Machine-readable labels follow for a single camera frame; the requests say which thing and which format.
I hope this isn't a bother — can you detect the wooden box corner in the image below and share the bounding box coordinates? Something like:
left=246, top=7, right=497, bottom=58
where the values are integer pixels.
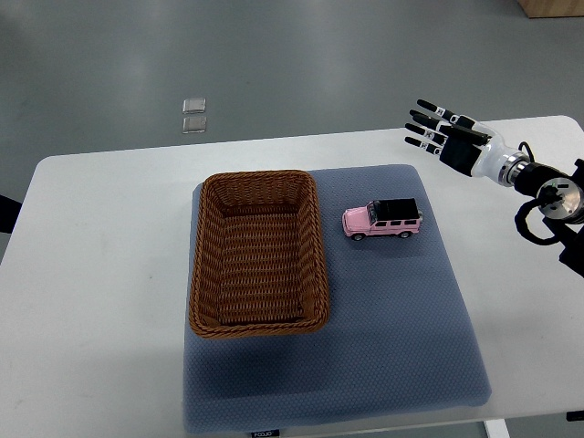
left=517, top=0, right=584, bottom=18

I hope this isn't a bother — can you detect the brown woven basket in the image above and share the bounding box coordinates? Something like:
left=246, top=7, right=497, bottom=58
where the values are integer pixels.
left=188, top=170, right=329, bottom=339

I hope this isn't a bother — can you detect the black object edge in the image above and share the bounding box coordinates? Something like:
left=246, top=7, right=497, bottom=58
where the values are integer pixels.
left=0, top=195, right=22, bottom=234
left=566, top=410, right=584, bottom=422

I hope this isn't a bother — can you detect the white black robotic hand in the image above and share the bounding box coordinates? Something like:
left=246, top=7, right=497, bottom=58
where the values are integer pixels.
left=404, top=99, right=521, bottom=186

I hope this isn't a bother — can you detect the white table leg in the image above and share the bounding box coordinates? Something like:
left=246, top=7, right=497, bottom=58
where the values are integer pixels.
left=484, top=419, right=510, bottom=438

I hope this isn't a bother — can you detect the upper clear floor tile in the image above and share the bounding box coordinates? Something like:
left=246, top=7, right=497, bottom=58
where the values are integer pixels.
left=182, top=97, right=206, bottom=114

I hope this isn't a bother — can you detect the black object right edge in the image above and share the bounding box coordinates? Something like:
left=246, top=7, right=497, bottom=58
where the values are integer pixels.
left=566, top=410, right=584, bottom=422

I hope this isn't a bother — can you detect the blue grey textured mat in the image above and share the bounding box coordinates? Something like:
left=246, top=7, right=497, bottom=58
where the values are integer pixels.
left=183, top=164, right=491, bottom=434

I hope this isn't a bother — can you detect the pink toy car black roof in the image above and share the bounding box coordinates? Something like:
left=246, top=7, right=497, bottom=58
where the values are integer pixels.
left=341, top=198, right=423, bottom=241

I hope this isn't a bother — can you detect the black object left edge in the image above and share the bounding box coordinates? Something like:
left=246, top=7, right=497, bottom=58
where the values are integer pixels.
left=0, top=195, right=22, bottom=234

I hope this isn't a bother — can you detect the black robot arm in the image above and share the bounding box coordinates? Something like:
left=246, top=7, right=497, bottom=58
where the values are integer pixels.
left=405, top=99, right=583, bottom=275

